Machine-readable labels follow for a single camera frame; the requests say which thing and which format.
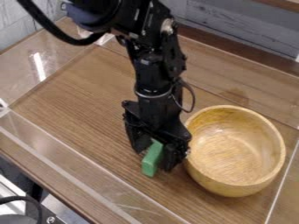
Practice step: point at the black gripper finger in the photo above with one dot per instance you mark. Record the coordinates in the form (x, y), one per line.
(139, 138)
(173, 154)

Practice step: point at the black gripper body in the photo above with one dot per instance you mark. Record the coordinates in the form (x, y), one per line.
(156, 114)

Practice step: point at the green rectangular block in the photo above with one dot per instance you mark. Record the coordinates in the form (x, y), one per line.
(151, 159)

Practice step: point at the brown wooden bowl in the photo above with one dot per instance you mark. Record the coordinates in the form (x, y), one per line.
(236, 150)

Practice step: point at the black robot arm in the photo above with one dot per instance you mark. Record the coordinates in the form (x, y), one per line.
(145, 29)

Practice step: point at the black metal base plate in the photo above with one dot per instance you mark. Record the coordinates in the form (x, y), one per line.
(34, 209)

